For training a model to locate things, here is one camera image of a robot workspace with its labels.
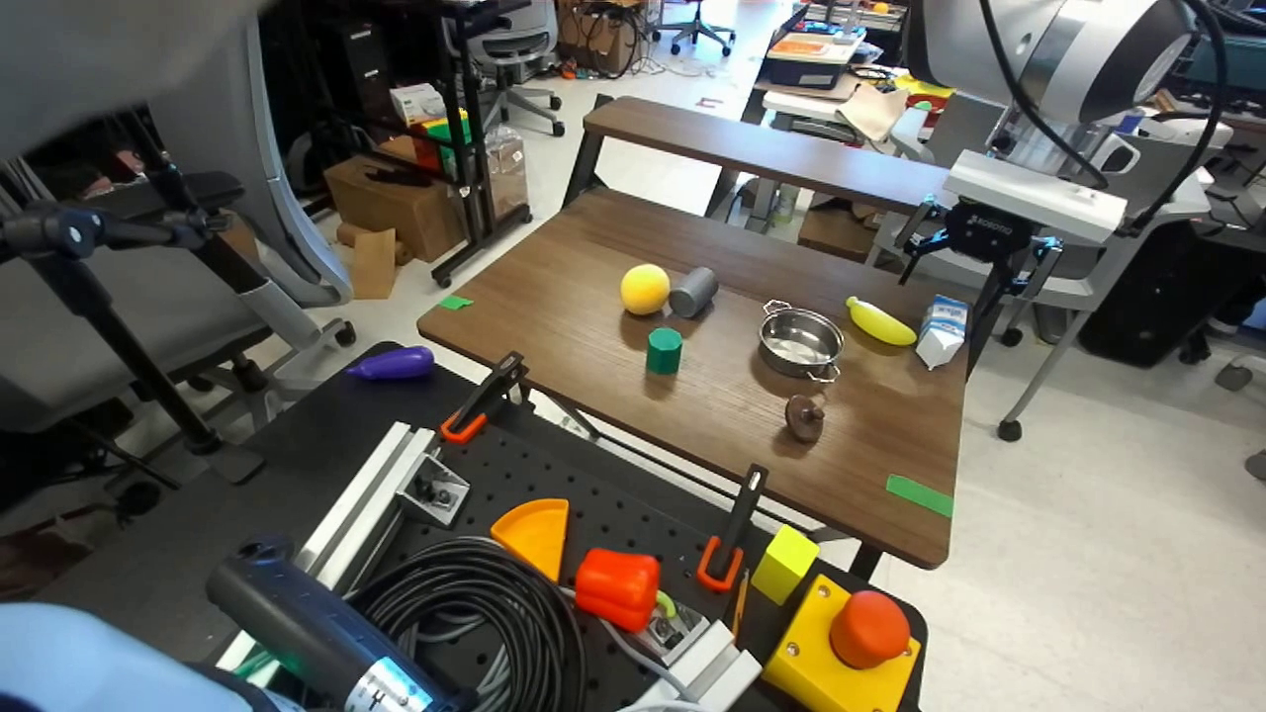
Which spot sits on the grey cylinder block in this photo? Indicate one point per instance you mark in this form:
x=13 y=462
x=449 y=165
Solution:
x=693 y=293

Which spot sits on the green cylinder block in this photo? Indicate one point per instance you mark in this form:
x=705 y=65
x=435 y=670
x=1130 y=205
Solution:
x=663 y=351

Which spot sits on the aluminium rail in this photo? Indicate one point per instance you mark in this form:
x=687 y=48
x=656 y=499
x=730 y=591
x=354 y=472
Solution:
x=693 y=661
x=370 y=509

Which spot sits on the purple toy eggplant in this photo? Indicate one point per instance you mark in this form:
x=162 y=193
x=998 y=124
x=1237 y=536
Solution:
x=393 y=364

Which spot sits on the orange black clamp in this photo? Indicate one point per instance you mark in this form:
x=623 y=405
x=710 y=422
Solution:
x=722 y=556
x=499 y=387

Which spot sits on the orange black clamp left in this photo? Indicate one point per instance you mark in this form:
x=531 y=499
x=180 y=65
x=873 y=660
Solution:
x=722 y=556

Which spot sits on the grey office chair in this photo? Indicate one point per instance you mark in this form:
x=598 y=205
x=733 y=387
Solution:
x=129 y=293

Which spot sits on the cardboard box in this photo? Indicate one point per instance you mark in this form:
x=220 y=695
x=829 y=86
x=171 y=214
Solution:
x=378 y=196

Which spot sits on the aluminium rail right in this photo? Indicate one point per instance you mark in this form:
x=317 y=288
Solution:
x=370 y=509

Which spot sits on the wooden bench shelf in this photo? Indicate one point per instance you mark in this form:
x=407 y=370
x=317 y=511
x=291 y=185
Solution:
x=745 y=147

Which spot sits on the small steel pot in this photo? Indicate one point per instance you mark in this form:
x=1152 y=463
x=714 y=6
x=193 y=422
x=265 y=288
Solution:
x=801 y=341

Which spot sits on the orange black clamp right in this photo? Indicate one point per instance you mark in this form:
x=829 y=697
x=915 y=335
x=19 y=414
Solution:
x=499 y=387

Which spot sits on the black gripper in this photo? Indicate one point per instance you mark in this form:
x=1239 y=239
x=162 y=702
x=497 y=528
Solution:
x=1003 y=243

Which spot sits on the orange wedge slice toy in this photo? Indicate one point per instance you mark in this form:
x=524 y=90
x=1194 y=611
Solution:
x=534 y=532

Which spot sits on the blue white milk carton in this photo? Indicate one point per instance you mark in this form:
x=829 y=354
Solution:
x=942 y=330

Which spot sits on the brown pot lid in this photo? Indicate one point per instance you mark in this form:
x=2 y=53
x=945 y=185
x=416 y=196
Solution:
x=805 y=418

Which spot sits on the yellow toy banana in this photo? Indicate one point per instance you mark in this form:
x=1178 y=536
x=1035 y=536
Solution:
x=876 y=322

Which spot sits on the black perforated board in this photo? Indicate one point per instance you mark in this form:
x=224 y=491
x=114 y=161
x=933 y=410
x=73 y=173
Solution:
x=158 y=563

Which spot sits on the blue grey camera foreground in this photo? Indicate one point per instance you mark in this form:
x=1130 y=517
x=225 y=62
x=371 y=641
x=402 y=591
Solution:
x=79 y=660

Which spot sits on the yellow ball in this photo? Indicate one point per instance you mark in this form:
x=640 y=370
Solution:
x=647 y=292

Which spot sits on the robot arm white silver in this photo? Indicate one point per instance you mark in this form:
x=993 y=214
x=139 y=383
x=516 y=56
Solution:
x=1058 y=69

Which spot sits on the aluminium rail left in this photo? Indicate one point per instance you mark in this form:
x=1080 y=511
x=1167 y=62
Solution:
x=693 y=661

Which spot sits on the yellow box red button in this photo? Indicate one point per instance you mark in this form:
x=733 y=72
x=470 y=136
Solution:
x=845 y=650

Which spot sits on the yellow-green cube block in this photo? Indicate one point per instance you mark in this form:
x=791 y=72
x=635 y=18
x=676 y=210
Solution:
x=784 y=563

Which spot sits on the green tape strip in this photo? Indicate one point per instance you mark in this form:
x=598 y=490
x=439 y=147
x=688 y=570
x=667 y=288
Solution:
x=919 y=496

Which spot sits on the orange toy pepper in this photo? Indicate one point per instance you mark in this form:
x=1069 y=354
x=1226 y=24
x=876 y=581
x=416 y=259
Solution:
x=617 y=586

